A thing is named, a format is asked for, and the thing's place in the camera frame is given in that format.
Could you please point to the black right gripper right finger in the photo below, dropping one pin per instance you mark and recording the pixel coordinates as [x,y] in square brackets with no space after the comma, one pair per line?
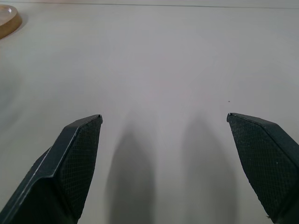
[268,163]

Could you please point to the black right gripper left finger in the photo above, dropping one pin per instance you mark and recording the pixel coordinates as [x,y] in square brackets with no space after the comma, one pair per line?
[58,172]

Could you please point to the round wooden plate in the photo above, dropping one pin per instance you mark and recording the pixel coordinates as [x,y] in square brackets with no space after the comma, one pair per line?
[8,22]

